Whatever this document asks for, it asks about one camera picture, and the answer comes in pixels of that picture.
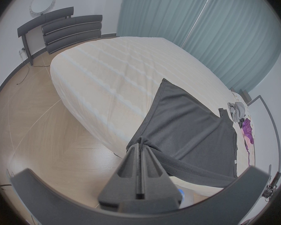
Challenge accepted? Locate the purple satin garment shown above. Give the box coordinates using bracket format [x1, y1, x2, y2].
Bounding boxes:
[241, 119, 255, 166]

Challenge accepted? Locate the blue-green curtain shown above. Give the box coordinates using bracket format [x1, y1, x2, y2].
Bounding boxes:
[117, 0, 217, 49]
[181, 0, 281, 95]

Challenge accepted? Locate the black T-shirt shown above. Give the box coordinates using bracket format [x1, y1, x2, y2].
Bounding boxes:
[126, 78, 239, 188]

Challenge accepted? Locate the grey knit garment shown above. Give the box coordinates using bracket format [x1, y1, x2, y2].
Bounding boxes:
[227, 101, 246, 123]

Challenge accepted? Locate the bed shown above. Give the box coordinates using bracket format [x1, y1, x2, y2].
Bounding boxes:
[50, 36, 279, 196]

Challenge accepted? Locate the grey bedside table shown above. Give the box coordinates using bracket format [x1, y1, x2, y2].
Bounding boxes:
[239, 89, 251, 101]

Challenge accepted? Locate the black cable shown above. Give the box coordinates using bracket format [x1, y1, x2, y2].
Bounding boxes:
[16, 52, 51, 85]

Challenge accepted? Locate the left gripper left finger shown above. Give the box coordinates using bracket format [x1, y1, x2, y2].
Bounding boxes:
[98, 143, 140, 212]

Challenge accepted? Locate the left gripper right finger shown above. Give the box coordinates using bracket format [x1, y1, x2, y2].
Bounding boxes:
[141, 145, 182, 208]

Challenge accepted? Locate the black dressing table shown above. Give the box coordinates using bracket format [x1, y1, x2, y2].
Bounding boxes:
[17, 7, 74, 66]

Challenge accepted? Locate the pink garment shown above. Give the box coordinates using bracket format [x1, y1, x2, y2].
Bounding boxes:
[245, 135, 256, 153]

